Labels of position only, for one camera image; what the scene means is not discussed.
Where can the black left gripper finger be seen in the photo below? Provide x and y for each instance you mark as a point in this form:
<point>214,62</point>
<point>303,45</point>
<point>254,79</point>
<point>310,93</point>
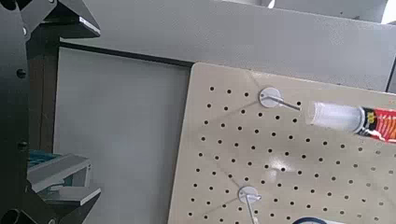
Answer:
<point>68,18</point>
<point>62,199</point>

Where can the grey panel under pegboard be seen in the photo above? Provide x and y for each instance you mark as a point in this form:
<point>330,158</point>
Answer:
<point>124,124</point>

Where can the plain grey side panel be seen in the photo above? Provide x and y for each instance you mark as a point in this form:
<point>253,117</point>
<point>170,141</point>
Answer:
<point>218,31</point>

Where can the white pegboard hook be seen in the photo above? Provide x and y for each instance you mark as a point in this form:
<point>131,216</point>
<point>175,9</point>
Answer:
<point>247,193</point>
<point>269,97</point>

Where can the beige pegboard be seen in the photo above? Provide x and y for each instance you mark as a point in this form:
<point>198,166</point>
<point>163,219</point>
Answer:
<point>274,161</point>

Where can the blue scissors on white card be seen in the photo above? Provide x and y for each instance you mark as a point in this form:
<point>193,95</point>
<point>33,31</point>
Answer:
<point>308,220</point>

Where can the red white sealant tube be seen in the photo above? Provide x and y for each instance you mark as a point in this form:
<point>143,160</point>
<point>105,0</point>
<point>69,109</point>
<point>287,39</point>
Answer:
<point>336,116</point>

